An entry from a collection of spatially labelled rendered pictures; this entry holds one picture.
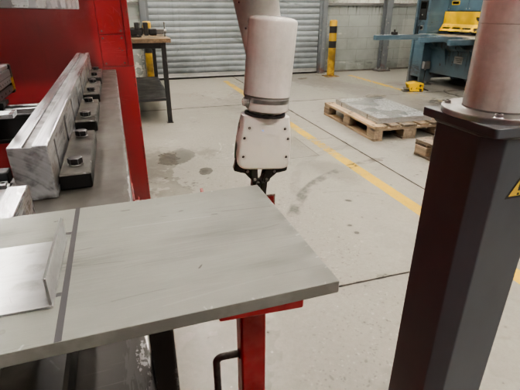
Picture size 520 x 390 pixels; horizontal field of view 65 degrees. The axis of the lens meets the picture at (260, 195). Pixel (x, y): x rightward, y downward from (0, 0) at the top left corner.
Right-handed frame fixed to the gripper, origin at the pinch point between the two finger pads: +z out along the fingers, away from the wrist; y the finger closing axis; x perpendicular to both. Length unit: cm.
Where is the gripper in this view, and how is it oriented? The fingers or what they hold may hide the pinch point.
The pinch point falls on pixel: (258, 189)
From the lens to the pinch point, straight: 81.2
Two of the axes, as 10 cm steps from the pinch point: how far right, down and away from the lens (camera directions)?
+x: -2.5, -4.0, 8.8
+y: 9.6, -0.2, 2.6
